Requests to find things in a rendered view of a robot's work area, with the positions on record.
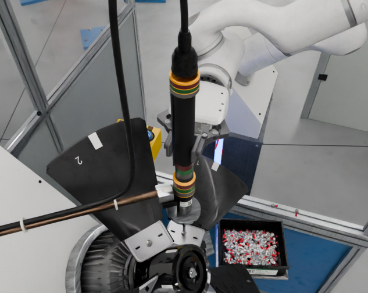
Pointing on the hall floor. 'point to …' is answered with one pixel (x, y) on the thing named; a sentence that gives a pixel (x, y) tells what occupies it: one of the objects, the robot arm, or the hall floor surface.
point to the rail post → (340, 270)
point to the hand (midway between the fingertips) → (184, 146)
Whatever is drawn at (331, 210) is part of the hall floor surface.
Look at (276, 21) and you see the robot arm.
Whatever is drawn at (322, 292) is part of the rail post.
